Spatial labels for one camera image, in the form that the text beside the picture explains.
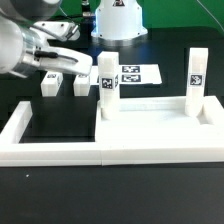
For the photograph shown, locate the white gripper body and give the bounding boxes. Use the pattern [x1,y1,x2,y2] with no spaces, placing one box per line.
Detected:
[33,21,93,76]

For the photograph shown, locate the white desk tabletop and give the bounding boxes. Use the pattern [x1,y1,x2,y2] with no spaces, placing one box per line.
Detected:
[95,96,224,143]

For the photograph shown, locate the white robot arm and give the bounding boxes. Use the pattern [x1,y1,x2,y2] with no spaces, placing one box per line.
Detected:
[0,0,147,78]

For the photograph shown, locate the white marker sheet with tags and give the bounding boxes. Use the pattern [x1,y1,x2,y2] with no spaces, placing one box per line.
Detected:
[89,63,163,86]

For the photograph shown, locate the grey thin cable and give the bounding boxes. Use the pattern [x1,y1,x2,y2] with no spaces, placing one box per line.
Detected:
[59,6,79,26]

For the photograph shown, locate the black cable connector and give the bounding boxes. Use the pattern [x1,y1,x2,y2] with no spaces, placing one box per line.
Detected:
[81,0,95,33]

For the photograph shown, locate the white U-shaped obstacle frame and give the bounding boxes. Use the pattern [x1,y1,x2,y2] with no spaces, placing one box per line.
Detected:
[0,101,224,167]

